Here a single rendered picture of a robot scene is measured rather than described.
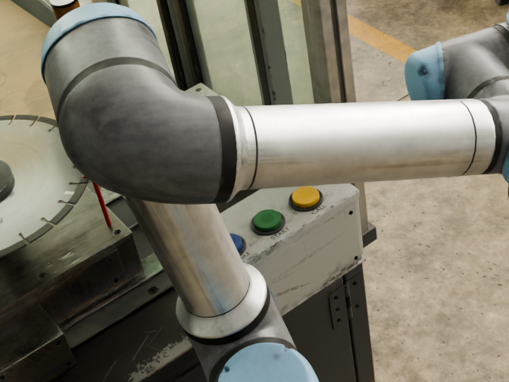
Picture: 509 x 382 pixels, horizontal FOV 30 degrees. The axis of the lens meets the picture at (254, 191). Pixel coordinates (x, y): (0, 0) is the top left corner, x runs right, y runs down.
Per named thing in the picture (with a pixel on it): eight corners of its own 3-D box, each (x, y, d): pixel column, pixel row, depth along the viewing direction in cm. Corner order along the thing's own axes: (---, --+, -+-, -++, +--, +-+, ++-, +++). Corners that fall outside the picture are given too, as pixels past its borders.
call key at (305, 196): (309, 192, 142) (307, 181, 141) (326, 205, 139) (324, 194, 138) (288, 205, 141) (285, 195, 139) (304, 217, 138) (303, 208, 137)
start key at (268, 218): (271, 214, 139) (270, 205, 138) (288, 228, 137) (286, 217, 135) (250, 228, 138) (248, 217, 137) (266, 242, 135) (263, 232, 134)
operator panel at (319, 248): (323, 226, 156) (313, 156, 146) (367, 261, 149) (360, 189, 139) (182, 315, 146) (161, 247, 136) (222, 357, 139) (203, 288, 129)
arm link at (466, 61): (443, 92, 96) (541, 61, 97) (397, 39, 104) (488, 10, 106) (444, 152, 101) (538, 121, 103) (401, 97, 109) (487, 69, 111)
